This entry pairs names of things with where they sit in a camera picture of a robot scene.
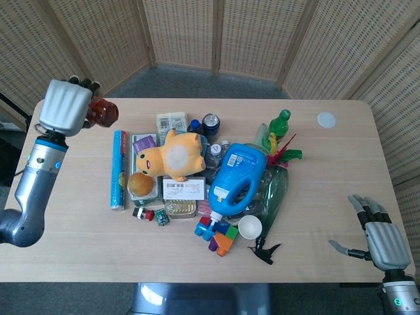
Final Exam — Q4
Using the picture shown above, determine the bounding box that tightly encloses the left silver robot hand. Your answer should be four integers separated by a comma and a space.
37, 75, 102, 138

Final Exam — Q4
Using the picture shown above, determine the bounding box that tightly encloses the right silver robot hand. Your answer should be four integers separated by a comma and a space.
329, 194, 411, 272

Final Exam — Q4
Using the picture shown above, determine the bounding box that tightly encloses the brown syrup bottle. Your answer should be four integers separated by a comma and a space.
86, 96, 119, 128

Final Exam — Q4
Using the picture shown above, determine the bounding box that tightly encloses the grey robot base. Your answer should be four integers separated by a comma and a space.
129, 282, 273, 315

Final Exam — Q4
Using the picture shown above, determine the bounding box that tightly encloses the dark bottle with blue cap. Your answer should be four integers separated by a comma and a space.
186, 119, 202, 136

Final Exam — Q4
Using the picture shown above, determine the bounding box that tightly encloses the green soda bottle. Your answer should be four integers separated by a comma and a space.
267, 109, 293, 146

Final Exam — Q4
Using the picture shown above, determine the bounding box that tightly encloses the blue wrap roll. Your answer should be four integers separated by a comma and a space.
109, 130, 133, 211

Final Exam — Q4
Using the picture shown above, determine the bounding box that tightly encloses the purple card packet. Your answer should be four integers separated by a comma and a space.
131, 136, 157, 154

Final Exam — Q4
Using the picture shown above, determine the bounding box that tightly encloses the white tissue pack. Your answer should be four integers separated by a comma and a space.
156, 113, 175, 133
172, 111, 191, 131

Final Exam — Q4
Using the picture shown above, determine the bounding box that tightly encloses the round brown bread bun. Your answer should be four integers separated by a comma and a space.
127, 172, 155, 198

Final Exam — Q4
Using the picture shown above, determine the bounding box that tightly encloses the yellow plush toy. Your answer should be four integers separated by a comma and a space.
135, 128, 207, 182

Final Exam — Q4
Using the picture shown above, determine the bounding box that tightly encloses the flat green white box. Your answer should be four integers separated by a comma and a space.
129, 132, 159, 202

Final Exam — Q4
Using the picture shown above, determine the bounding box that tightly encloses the black spring clamp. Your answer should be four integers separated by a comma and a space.
247, 236, 282, 265

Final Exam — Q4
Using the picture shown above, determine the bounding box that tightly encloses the red emergency push button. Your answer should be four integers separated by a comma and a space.
132, 206, 156, 222

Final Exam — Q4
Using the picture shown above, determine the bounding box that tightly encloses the colourful feather shuttlecock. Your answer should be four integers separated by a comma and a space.
266, 133, 303, 170

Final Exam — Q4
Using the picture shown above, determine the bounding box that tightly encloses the woven folding screen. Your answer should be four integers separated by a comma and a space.
0, 0, 420, 230

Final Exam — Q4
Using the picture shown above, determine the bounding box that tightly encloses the white paper cup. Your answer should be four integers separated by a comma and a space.
238, 215, 264, 239

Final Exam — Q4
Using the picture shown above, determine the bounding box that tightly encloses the white round table cap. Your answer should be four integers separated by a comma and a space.
316, 112, 338, 129

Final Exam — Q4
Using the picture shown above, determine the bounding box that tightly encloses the white box with barcode label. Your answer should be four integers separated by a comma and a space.
161, 177, 207, 201

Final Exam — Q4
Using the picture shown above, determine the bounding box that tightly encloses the dark blue drink can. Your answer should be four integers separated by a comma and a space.
200, 113, 221, 142

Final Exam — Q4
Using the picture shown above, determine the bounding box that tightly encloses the golden flat tin can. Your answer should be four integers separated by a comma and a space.
163, 199, 199, 219

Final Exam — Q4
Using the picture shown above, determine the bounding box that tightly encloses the green toy block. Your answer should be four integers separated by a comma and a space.
222, 224, 240, 242

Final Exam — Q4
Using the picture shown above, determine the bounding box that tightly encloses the orange toy block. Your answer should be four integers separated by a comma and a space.
214, 232, 236, 257

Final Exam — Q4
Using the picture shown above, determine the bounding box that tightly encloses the pale green tube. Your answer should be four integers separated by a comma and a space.
255, 123, 272, 149

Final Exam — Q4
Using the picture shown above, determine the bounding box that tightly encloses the blue detergent jug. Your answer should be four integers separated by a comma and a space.
208, 142, 268, 228

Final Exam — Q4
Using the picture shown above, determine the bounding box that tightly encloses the red straw pack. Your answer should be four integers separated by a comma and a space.
198, 198, 213, 217

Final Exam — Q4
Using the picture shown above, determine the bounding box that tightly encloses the blue toy block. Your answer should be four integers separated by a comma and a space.
194, 217, 231, 241

